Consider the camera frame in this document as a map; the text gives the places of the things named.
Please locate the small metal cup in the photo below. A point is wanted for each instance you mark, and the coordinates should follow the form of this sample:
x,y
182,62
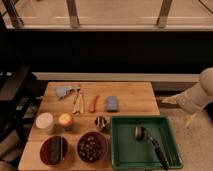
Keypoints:
x,y
101,124

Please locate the black handled ice cream scoop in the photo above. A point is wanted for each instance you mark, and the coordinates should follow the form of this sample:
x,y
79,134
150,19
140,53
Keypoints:
x,y
141,133

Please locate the black chair at left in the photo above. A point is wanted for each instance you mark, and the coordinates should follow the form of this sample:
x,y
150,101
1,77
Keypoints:
x,y
19,90

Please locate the red yellow apple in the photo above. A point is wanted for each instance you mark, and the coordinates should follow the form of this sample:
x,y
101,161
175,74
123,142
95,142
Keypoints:
x,y
66,121

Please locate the metal window frame rail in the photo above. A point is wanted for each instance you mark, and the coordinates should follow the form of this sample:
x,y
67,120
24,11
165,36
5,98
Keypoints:
x,y
108,15

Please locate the white lidded jar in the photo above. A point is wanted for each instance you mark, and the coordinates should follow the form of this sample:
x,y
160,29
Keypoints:
x,y
45,122

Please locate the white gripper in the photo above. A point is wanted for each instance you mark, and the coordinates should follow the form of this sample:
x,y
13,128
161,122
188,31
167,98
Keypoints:
x,y
188,100

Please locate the orange handled peeler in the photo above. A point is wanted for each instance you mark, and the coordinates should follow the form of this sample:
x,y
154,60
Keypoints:
x,y
92,105

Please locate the blue sponge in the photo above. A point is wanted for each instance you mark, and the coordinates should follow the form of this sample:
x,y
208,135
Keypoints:
x,y
112,104

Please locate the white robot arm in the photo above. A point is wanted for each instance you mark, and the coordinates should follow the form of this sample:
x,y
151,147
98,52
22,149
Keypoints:
x,y
205,87

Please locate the brown bowl with utensil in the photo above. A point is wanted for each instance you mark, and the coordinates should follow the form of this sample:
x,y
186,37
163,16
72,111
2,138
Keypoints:
x,y
54,150

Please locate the green plastic tray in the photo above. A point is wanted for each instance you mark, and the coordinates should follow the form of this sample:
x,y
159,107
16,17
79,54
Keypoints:
x,y
130,154

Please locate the brown bowl with nuts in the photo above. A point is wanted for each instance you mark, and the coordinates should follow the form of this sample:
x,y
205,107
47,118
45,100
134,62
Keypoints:
x,y
92,147

